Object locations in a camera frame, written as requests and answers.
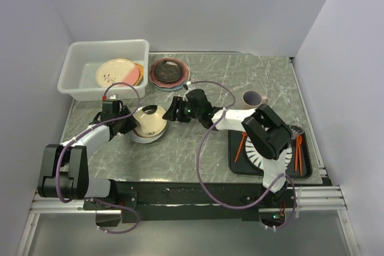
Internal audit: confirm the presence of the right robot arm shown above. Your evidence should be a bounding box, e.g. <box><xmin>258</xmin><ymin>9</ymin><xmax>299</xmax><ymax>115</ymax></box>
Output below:
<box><xmin>163</xmin><ymin>89</ymin><xmax>292</xmax><ymax>207</ymax></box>

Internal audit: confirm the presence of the clear drinking glass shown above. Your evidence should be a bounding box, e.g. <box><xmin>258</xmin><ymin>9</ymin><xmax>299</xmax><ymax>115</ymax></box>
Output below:
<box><xmin>289</xmin><ymin>121</ymin><xmax>305</xmax><ymax>140</ymax></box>

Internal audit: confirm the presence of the pink scalloped plate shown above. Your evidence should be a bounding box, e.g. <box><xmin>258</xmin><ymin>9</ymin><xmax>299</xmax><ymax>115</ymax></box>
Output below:
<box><xmin>149</xmin><ymin>58</ymin><xmax>191</xmax><ymax>91</ymax></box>

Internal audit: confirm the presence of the cream and pink round plate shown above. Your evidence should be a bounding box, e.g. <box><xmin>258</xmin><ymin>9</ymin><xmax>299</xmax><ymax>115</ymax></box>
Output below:
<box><xmin>95</xmin><ymin>59</ymin><xmax>140</xmax><ymax>88</ymax></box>

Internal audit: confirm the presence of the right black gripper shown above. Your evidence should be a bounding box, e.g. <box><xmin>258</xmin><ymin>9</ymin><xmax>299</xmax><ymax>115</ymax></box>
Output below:
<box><xmin>163</xmin><ymin>96</ymin><xmax>202</xmax><ymax>123</ymax></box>

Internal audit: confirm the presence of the white plate under bowl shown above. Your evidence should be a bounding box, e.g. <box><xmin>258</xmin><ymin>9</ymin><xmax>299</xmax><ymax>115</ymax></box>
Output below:
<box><xmin>127</xmin><ymin>125</ymin><xmax>166</xmax><ymax>144</ymax></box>

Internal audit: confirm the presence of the black round patterned plate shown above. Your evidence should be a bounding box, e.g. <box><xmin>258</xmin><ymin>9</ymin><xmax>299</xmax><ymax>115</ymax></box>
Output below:
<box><xmin>153</xmin><ymin>60</ymin><xmax>184</xmax><ymax>83</ymax></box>

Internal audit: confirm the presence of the aluminium rail frame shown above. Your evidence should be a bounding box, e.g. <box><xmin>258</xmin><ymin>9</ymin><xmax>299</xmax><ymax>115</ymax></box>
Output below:
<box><xmin>30</xmin><ymin>52</ymin><xmax>362</xmax><ymax>255</ymax></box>

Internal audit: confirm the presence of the translucent white plastic bin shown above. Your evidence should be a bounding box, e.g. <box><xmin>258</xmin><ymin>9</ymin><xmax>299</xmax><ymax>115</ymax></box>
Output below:
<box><xmin>57</xmin><ymin>39</ymin><xmax>149</xmax><ymax>101</ymax></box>

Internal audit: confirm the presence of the black rectangular serving tray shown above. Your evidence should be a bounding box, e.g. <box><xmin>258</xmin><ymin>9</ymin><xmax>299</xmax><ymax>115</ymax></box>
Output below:
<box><xmin>228</xmin><ymin>131</ymin><xmax>313</xmax><ymax>179</ymax></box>

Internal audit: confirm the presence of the beige mug with purple interior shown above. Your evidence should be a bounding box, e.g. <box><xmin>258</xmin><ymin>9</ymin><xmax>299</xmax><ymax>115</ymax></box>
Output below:
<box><xmin>242</xmin><ymin>91</ymin><xmax>269</xmax><ymax>109</ymax></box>

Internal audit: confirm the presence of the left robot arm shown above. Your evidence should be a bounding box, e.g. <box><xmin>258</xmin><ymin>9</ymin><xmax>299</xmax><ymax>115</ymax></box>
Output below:
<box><xmin>37</xmin><ymin>100</ymin><xmax>137</xmax><ymax>209</ymax></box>

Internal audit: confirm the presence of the white plate with blue stripes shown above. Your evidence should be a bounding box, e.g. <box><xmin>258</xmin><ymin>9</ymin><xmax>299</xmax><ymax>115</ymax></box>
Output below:
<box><xmin>245</xmin><ymin>137</ymin><xmax>293</xmax><ymax>170</ymax></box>

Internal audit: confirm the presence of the orange woven-pattern square plate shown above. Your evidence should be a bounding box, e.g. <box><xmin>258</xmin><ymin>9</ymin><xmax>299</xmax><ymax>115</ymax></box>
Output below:
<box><xmin>134</xmin><ymin>62</ymin><xmax>144</xmax><ymax>86</ymax></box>

